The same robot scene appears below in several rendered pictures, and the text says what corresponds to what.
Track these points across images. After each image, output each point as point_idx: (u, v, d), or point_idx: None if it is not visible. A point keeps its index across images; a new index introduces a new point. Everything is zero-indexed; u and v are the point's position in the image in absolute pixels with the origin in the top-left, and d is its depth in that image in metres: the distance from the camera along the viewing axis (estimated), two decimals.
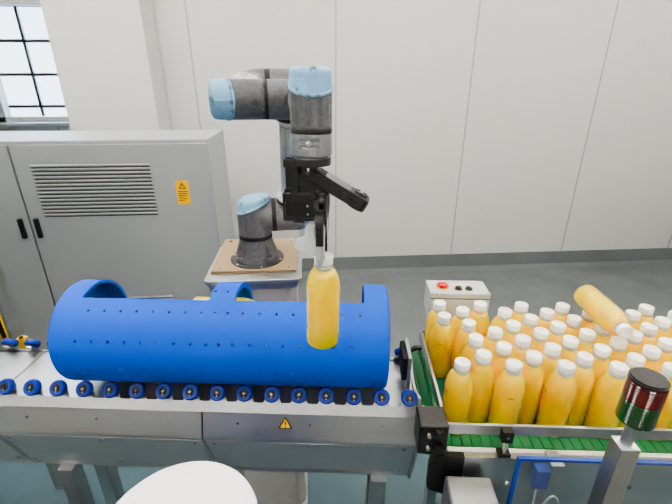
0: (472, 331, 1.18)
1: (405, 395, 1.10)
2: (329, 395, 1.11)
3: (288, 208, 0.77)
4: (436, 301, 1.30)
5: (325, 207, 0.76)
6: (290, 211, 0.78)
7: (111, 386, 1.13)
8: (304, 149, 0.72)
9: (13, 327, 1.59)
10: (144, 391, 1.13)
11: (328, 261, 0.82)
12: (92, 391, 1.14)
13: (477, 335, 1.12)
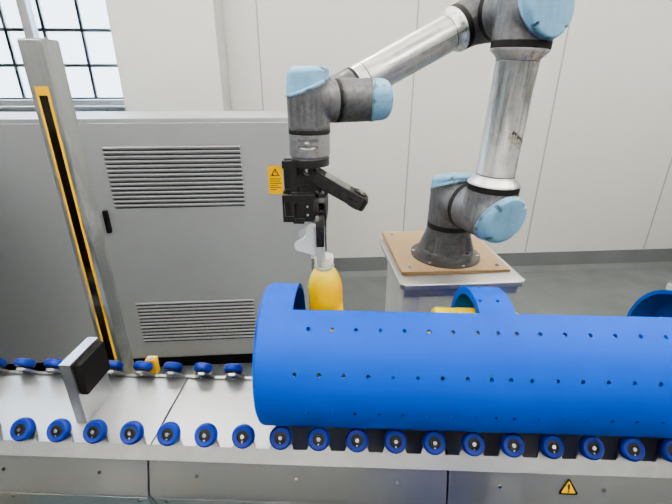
0: None
1: None
2: (638, 449, 0.78)
3: (288, 209, 0.77)
4: None
5: (325, 207, 0.76)
6: (290, 212, 0.77)
7: (321, 434, 0.80)
8: (303, 150, 0.71)
9: (121, 342, 1.25)
10: (368, 441, 0.80)
11: (329, 261, 0.82)
12: (291, 441, 0.81)
13: None
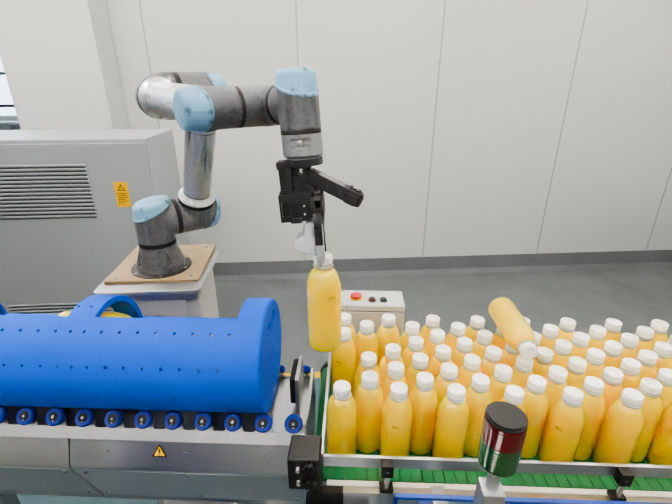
0: (326, 267, 0.82)
1: (288, 421, 1.00)
2: (205, 421, 1.00)
3: (285, 210, 0.78)
4: (341, 314, 1.19)
5: (322, 205, 0.76)
6: (287, 213, 0.78)
7: None
8: (296, 149, 0.73)
9: None
10: (4, 415, 1.03)
11: None
12: None
13: (370, 354, 1.02)
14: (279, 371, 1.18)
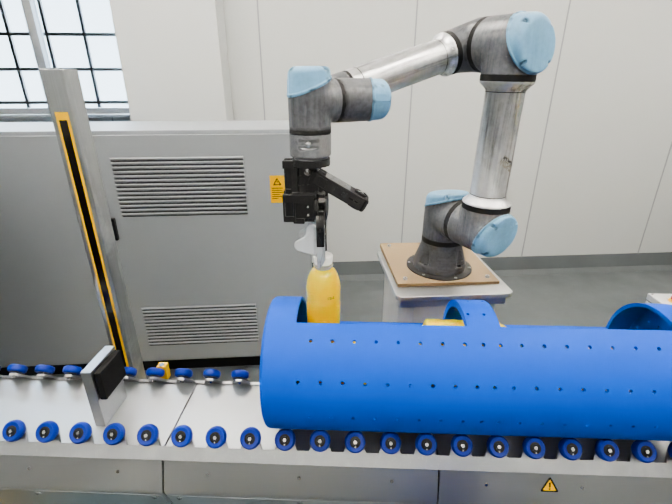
0: (325, 267, 0.82)
1: None
2: (613, 450, 0.85)
3: (288, 209, 0.77)
4: None
5: (326, 208, 0.75)
6: (290, 212, 0.77)
7: (322, 436, 0.87)
8: (304, 150, 0.71)
9: (132, 348, 1.32)
10: (365, 442, 0.87)
11: None
12: (295, 442, 0.88)
13: None
14: None
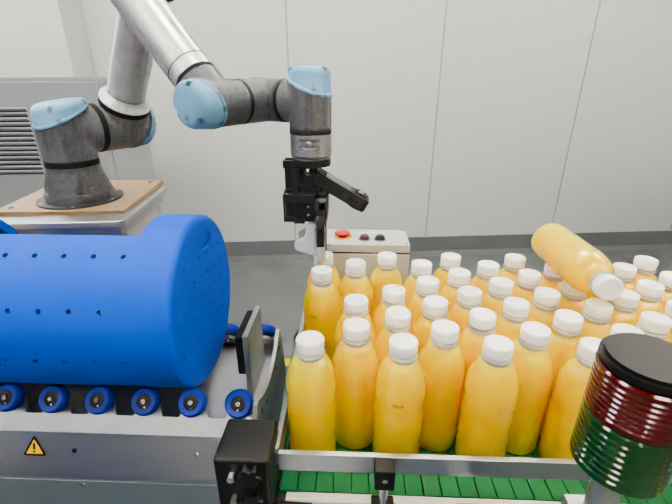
0: None
1: (230, 399, 0.64)
2: (102, 397, 0.65)
3: (288, 209, 0.77)
4: None
5: (326, 207, 0.76)
6: (290, 212, 0.77)
7: None
8: (304, 150, 0.71)
9: None
10: None
11: None
12: None
13: (358, 297, 0.66)
14: (229, 332, 0.82)
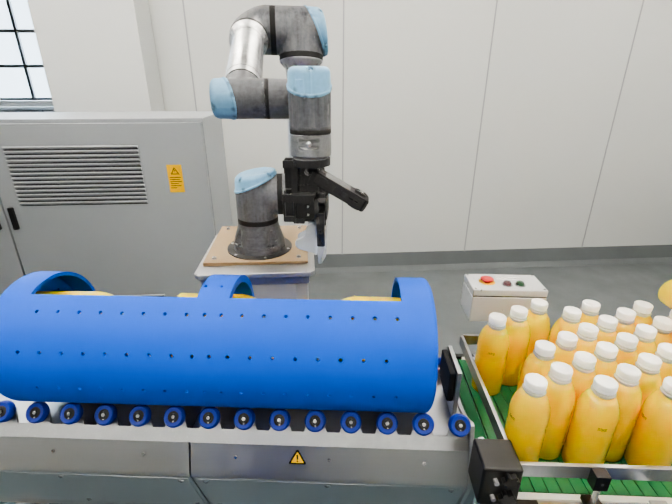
0: None
1: (454, 422, 0.84)
2: (355, 421, 0.85)
3: (288, 209, 0.77)
4: None
5: (326, 207, 0.76)
6: (290, 212, 0.77)
7: (71, 409, 0.87)
8: (304, 150, 0.71)
9: None
10: (114, 414, 0.87)
11: None
12: (48, 414, 0.88)
13: (546, 343, 0.87)
14: None
